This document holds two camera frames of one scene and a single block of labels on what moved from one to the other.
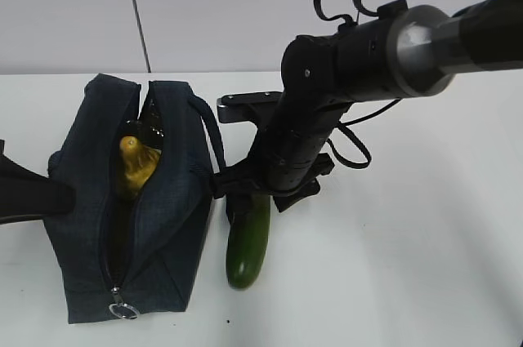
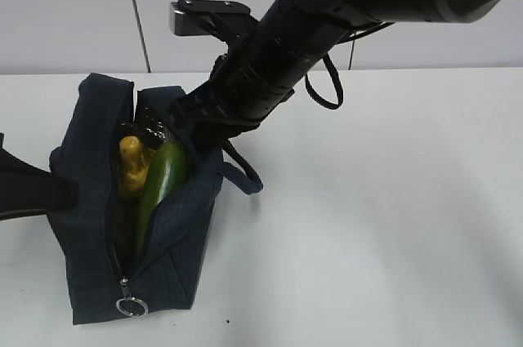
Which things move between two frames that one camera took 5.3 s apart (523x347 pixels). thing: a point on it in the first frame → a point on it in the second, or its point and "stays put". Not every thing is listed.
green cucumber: (249, 222) → (167, 174)
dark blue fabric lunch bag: (122, 257) stays put
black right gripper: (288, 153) → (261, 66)
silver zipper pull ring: (123, 310) → (127, 297)
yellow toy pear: (140, 159) stays put
